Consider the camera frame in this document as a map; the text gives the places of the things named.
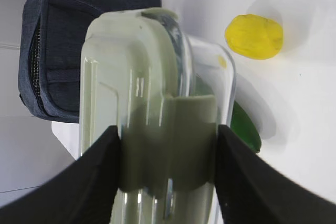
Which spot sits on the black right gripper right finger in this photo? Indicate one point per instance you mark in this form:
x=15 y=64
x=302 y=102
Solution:
x=251 y=191

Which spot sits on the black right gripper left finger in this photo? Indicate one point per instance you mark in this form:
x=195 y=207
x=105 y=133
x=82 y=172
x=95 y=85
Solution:
x=82 y=193

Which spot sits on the green cucumber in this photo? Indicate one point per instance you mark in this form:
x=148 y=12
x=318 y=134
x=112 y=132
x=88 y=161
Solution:
x=241 y=124

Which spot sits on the glass container with green lid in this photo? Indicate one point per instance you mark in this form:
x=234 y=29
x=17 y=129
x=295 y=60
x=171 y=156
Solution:
x=167 y=93

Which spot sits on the yellow lemon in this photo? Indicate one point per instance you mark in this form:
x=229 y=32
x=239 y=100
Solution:
x=254 y=36

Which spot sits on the navy blue fabric bag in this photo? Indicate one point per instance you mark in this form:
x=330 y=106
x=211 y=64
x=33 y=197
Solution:
x=53 y=33

